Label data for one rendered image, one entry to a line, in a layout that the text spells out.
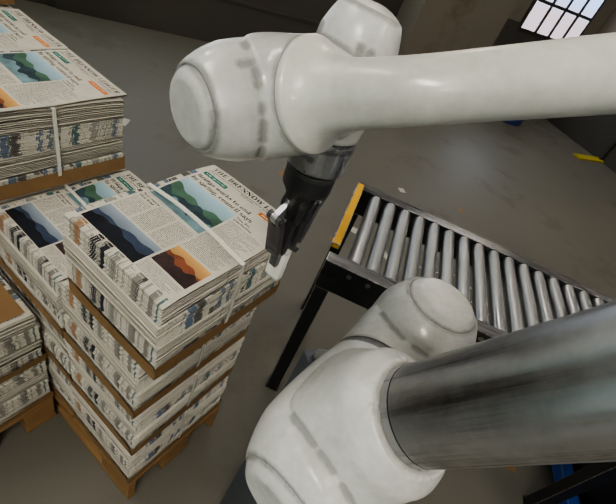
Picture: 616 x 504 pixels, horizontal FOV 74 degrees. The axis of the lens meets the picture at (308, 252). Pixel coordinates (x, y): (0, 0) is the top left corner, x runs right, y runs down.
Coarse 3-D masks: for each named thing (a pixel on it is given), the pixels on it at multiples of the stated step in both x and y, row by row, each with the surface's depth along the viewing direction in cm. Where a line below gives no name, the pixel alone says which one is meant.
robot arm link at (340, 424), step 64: (576, 320) 28; (320, 384) 44; (384, 384) 41; (448, 384) 34; (512, 384) 29; (576, 384) 26; (256, 448) 44; (320, 448) 41; (384, 448) 38; (448, 448) 34; (512, 448) 30; (576, 448) 27
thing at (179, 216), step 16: (144, 192) 86; (160, 208) 84; (176, 208) 85; (192, 208) 87; (192, 224) 83; (208, 224) 85; (208, 240) 82; (224, 240) 83; (224, 256) 80; (240, 256) 81; (240, 288) 87; (224, 304) 86; (224, 320) 92
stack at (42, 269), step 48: (48, 192) 109; (96, 192) 114; (0, 240) 104; (48, 240) 98; (48, 288) 95; (48, 336) 116; (96, 336) 90; (96, 384) 105; (144, 384) 90; (192, 384) 115; (96, 432) 125; (144, 432) 106
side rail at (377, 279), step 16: (336, 256) 131; (320, 272) 132; (336, 272) 130; (352, 272) 128; (368, 272) 130; (336, 288) 134; (352, 288) 132; (368, 288) 130; (384, 288) 128; (368, 304) 134; (480, 336) 128; (496, 336) 128
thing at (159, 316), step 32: (128, 192) 84; (96, 224) 75; (128, 224) 78; (160, 224) 80; (96, 256) 74; (128, 256) 72; (160, 256) 74; (192, 256) 77; (96, 288) 79; (128, 288) 72; (160, 288) 69; (192, 288) 71; (224, 288) 81; (128, 320) 76; (160, 320) 69; (192, 320) 78; (160, 352) 75
